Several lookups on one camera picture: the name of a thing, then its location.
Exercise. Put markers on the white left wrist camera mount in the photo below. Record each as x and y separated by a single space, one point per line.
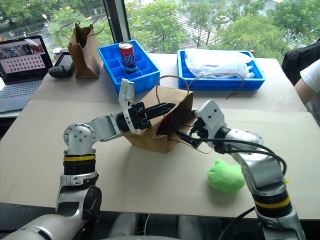
127 90

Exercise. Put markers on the white plastic bag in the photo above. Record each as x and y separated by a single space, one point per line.
217 61

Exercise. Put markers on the black window frame post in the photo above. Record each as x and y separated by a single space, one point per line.
117 20

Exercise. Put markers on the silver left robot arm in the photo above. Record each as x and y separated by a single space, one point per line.
80 136

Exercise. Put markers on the red and blue drink can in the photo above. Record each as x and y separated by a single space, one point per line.
128 58

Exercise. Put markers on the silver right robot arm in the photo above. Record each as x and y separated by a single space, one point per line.
262 170

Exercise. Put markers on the blue plastic crate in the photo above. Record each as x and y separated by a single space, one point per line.
225 82

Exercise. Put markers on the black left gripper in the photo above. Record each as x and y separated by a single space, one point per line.
138 115

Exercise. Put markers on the grey laptop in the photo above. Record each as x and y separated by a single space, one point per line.
21 75

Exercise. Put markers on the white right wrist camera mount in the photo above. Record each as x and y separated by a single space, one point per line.
211 113

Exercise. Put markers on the blue compartment box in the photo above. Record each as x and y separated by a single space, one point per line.
145 75

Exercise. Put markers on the green plush toy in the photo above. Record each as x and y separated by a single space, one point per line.
226 177

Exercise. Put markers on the brown paper bag standing upright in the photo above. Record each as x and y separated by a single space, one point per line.
83 57

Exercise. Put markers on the person in white shirt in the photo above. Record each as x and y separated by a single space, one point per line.
311 87

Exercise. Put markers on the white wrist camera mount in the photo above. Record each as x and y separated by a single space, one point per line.
211 113
127 90

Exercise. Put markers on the white cup with purple band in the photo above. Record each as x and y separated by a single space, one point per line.
58 52

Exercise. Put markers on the brown paper bag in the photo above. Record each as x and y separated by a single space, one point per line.
83 57
150 135

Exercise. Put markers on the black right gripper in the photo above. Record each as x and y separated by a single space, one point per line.
200 128

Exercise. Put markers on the black handheld controller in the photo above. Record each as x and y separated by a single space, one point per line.
62 66

